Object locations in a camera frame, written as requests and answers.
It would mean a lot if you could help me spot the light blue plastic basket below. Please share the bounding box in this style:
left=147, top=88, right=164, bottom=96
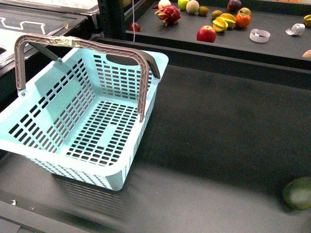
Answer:
left=0, top=49, right=161, bottom=191

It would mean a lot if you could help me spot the red green mango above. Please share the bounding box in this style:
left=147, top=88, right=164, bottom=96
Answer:
left=238, top=7, right=252, bottom=16

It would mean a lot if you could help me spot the small dark red fruit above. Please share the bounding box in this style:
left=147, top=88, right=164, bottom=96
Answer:
left=129, top=22, right=140, bottom=32

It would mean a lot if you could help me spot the large red apple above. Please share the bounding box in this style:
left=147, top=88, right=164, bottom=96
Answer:
left=196, top=25, right=216, bottom=43

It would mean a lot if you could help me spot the pink dragon fruit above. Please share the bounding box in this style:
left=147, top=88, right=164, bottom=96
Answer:
left=155, top=5, right=181, bottom=26

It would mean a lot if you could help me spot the yellow starfruit front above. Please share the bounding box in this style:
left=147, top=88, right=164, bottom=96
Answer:
left=213, top=17, right=228, bottom=32

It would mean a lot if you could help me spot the yellow starfruit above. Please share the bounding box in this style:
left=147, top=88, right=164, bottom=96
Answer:
left=220, top=13, right=236, bottom=28
left=213, top=17, right=228, bottom=32
left=303, top=14, right=311, bottom=27

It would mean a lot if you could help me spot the white round fruit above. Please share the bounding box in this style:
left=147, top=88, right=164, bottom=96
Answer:
left=158, top=0, right=171, bottom=10

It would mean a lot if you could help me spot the green apple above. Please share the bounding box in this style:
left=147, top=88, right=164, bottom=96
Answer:
left=177, top=0, right=190, bottom=10

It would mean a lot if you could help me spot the beige round melon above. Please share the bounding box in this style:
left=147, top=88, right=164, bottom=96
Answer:
left=186, top=0, right=200, bottom=14

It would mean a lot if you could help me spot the olive brown kiwi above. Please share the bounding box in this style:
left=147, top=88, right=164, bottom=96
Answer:
left=211, top=10, right=223, bottom=20

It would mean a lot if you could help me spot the yellow starfruit behind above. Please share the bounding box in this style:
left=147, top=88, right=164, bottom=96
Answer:
left=220, top=13, right=236, bottom=28

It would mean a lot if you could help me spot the orange persimmon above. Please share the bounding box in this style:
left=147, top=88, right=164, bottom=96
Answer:
left=235, top=14, right=251, bottom=29

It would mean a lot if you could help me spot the purple passion fruit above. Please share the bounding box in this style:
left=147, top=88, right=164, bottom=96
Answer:
left=227, top=0, right=242, bottom=12

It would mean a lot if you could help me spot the black fruit display tray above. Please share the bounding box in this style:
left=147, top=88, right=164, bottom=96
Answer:
left=125, top=0, right=311, bottom=70

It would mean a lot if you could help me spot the green avocado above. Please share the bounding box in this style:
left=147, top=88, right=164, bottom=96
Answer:
left=282, top=177, right=311, bottom=210

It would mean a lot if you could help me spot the pale peach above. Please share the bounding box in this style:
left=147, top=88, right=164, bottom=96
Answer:
left=302, top=50, right=311, bottom=58

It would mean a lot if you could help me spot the small white tape roll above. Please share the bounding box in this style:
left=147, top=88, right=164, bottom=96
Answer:
left=285, top=23, right=305, bottom=35

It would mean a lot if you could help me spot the glass top freezer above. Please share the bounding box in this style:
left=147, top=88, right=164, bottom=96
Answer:
left=0, top=0, right=99, bottom=73

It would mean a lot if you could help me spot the yellow starfruit far right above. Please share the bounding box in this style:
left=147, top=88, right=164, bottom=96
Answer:
left=303, top=14, right=311, bottom=27

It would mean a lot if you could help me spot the white hanging cable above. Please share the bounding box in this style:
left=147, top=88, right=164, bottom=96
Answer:
left=132, top=0, right=136, bottom=43

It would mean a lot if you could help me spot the white tape ring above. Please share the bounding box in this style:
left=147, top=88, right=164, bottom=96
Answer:
left=249, top=29, right=271, bottom=44

